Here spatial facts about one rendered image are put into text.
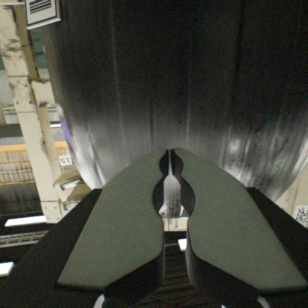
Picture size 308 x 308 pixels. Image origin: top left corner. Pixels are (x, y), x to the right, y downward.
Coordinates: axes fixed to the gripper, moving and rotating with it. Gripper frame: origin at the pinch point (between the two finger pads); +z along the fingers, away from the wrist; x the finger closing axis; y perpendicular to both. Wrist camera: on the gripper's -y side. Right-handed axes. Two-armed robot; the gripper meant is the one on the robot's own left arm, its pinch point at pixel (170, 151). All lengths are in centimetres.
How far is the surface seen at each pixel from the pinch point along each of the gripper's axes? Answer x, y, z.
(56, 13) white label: -9.0, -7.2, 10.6
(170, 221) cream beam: 2, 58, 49
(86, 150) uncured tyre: -8.5, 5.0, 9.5
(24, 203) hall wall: -667, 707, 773
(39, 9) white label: -10.7, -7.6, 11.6
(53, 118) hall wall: -460, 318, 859
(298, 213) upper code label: 28.8, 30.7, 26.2
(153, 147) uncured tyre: -1.3, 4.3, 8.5
